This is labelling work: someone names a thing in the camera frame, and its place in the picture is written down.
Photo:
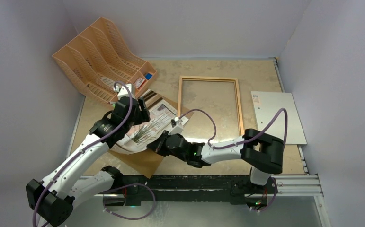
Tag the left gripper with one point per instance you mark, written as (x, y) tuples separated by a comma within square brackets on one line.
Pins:
[(144, 112)]

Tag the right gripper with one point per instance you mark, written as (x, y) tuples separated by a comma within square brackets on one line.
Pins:
[(160, 144)]

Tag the plant window photo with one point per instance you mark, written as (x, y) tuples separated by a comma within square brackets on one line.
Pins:
[(162, 110)]

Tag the brown wooden picture frame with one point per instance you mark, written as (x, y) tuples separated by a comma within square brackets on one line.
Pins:
[(210, 103)]

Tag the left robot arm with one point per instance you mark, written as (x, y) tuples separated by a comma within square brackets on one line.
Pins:
[(56, 196)]

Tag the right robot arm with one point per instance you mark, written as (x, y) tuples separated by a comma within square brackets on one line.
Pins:
[(262, 151)]

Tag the brown backing board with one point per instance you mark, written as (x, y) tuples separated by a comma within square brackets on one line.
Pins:
[(148, 163)]

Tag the red white small box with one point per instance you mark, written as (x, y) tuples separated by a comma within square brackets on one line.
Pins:
[(139, 82)]

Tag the blue small box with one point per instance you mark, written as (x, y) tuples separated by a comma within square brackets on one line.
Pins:
[(148, 76)]

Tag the orange plastic file organizer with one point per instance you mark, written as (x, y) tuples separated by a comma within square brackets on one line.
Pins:
[(97, 58)]

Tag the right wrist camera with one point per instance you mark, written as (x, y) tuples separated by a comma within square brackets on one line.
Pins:
[(177, 126)]

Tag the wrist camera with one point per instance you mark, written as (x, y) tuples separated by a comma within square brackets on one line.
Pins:
[(177, 126), (124, 91)]

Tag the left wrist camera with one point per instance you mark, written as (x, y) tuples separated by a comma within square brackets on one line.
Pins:
[(124, 91)]

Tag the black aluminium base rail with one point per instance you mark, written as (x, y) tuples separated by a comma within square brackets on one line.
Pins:
[(234, 189)]

